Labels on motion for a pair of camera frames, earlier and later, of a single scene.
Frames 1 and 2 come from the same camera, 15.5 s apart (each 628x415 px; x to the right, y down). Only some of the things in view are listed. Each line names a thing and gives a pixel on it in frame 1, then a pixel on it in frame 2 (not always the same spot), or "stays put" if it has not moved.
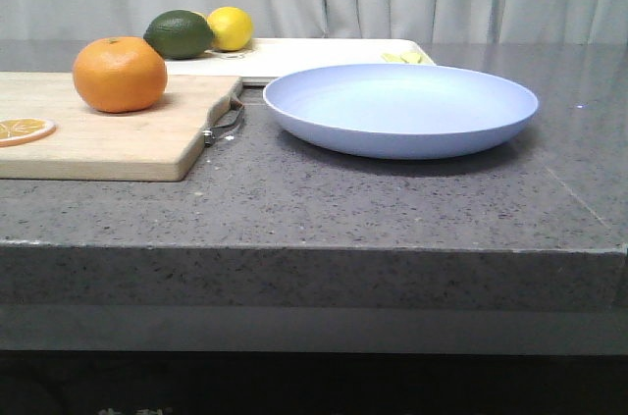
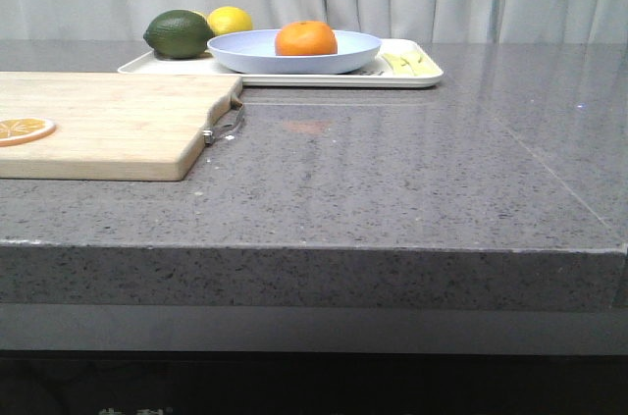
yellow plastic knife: (389, 57) stays put
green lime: (180, 33) stays put
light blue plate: (400, 111) -> (255, 52)
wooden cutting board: (156, 144) stays put
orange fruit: (120, 75) -> (305, 38)
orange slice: (20, 130) stays put
